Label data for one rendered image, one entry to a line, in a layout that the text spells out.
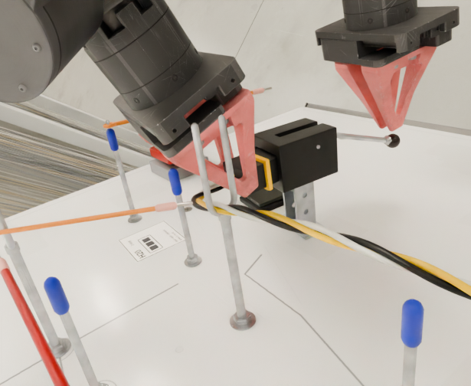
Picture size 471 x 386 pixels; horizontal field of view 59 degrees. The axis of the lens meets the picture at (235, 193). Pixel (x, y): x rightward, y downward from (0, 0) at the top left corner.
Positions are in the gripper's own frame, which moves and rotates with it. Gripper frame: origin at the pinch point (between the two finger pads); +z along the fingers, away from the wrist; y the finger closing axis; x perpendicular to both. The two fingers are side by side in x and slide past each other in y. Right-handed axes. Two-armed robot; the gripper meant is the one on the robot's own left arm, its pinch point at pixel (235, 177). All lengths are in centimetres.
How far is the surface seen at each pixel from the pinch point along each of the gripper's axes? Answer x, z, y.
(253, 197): 1.5, 7.2, -6.2
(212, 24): 93, 52, -235
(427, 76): 95, 74, -80
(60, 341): -16.7, -0.9, 2.0
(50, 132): -13, 4, -69
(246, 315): -6.4, 4.0, 7.5
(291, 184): 2.9, 3.0, 1.8
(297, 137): 5.6, 0.3, 1.3
